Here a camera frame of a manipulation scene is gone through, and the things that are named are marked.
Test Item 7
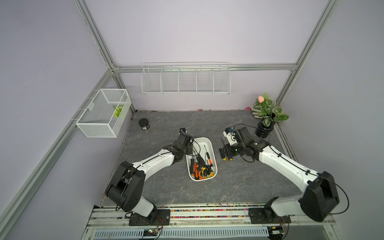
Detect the aluminium frame rail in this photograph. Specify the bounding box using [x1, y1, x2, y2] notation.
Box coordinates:
[114, 62, 298, 74]

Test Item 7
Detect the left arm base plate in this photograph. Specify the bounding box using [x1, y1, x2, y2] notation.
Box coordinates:
[129, 209, 171, 227]

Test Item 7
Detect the small orange black screwdriver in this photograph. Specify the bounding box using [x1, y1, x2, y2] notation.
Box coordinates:
[205, 145, 213, 167]

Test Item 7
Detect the white plastic storage box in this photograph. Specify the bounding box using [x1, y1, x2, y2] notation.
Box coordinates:
[186, 137, 218, 182]

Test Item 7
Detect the green object in basket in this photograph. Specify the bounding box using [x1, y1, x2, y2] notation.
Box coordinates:
[113, 106, 124, 119]

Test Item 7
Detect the orange black large screwdriver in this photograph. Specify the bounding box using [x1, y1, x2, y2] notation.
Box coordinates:
[190, 158, 203, 181]

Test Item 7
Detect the artificial green potted plant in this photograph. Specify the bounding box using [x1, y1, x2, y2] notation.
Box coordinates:
[251, 93, 289, 139]

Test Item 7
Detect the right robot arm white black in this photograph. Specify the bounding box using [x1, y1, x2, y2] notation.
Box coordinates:
[223, 127, 340, 223]

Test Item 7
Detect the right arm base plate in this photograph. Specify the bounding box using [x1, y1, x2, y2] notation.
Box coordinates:
[248, 208, 292, 225]

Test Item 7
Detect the long white wire wall basket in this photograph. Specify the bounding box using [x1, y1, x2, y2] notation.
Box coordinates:
[141, 69, 232, 95]

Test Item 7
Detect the white wire cube basket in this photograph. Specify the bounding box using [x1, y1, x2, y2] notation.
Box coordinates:
[76, 89, 132, 138]

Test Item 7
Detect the white perforated cable duct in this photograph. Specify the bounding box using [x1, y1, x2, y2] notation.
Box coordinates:
[91, 227, 270, 240]

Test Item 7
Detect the yellow black brown-shaft screwdriver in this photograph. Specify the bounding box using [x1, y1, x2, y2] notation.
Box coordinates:
[221, 138, 233, 161]

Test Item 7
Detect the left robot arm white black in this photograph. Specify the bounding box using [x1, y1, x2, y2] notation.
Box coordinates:
[105, 132, 194, 218]

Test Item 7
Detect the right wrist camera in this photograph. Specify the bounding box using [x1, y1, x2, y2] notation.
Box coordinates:
[223, 127, 237, 146]

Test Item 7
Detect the small black jar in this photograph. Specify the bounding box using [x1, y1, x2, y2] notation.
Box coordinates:
[139, 118, 150, 131]

